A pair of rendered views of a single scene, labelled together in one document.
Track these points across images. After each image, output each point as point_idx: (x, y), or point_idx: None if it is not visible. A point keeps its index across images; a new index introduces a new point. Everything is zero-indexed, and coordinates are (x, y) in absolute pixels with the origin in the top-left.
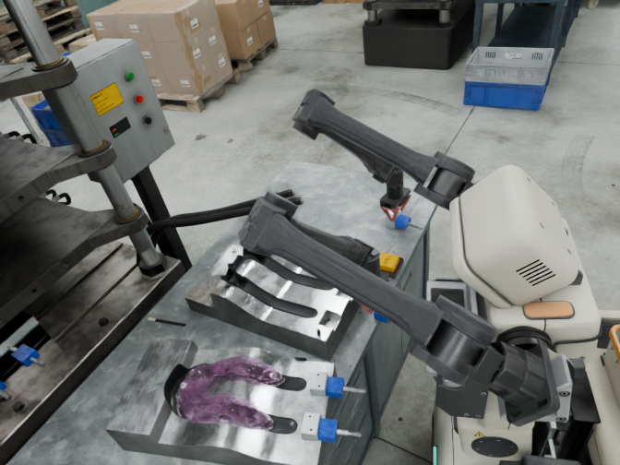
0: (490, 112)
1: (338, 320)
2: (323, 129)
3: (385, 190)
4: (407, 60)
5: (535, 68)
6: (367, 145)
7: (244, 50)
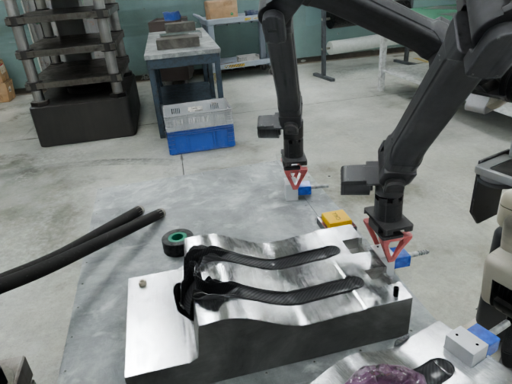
0: (198, 155)
1: (385, 276)
2: (291, 27)
3: (244, 177)
4: (90, 133)
5: (223, 110)
6: (386, 11)
7: None
